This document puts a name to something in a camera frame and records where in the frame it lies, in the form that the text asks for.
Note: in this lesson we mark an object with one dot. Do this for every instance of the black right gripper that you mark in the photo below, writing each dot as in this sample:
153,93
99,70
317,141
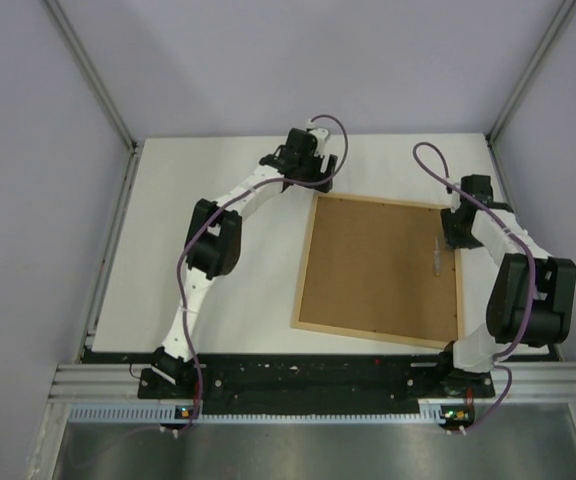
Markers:
453,240

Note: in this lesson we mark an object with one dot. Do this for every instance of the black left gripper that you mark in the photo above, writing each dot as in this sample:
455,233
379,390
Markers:
317,161

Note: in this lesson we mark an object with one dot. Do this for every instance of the clear handled screwdriver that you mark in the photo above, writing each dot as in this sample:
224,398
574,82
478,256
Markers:
437,257

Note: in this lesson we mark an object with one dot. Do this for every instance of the wooden picture frame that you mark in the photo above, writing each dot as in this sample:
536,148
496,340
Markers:
366,271

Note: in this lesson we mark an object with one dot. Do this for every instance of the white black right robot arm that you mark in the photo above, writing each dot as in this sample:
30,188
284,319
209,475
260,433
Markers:
532,297

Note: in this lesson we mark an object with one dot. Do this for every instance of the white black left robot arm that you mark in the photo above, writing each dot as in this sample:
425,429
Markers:
213,244

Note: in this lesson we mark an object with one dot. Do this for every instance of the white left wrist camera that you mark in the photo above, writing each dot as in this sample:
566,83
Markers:
320,134

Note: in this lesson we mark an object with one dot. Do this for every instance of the aluminium right table rail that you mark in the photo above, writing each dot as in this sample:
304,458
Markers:
516,234

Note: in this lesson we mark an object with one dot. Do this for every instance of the aluminium table rail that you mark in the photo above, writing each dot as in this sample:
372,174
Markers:
104,267
516,234

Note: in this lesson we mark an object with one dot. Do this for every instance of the white slotted cable duct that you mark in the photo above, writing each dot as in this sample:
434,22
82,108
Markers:
177,414

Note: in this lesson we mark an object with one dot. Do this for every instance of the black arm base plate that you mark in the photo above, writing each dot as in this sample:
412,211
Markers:
398,375

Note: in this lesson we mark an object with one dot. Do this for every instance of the aluminium right corner post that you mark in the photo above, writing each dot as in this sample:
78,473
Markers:
562,17

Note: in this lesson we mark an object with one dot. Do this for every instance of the aluminium corner post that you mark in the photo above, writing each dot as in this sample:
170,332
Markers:
562,17
88,71

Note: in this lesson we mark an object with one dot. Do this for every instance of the aluminium left corner post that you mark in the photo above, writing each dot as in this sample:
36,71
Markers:
88,71

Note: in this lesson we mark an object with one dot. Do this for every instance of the aluminium left table rail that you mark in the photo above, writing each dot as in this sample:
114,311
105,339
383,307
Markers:
104,267

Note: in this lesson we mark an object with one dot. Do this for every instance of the aluminium front rail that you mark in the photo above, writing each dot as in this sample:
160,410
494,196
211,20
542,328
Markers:
539,382

